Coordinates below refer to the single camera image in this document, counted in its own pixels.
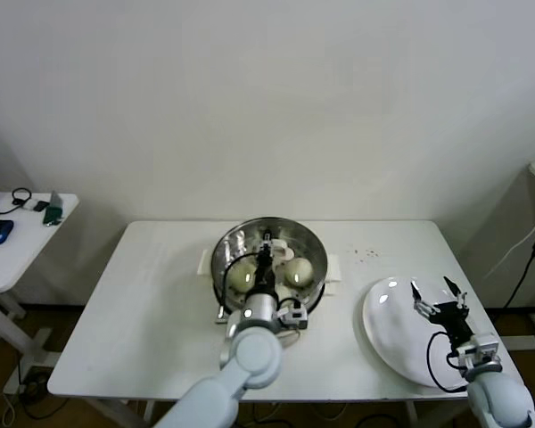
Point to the white side table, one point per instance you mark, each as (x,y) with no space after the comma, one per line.
(9,267)

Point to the white stand frame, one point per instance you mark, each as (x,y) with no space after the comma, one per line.
(528,343)

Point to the white electric cooker base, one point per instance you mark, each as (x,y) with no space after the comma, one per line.
(334,267)

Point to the green flat object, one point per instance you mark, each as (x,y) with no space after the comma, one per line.
(54,209)

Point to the steel steamer basket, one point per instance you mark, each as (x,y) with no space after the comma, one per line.
(319,286)

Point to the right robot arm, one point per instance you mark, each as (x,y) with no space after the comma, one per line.
(501,399)

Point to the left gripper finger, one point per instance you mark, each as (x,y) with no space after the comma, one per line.
(268,243)

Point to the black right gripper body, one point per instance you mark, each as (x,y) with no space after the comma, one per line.
(454,322)

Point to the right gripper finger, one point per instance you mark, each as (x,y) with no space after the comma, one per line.
(460,299)
(423,308)

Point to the small white adapter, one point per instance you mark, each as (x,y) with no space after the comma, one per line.
(28,204)

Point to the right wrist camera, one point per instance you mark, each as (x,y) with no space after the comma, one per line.
(481,352)

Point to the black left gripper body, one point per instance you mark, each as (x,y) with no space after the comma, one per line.
(265,274)

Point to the white round plate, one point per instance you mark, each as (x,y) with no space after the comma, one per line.
(388,321)

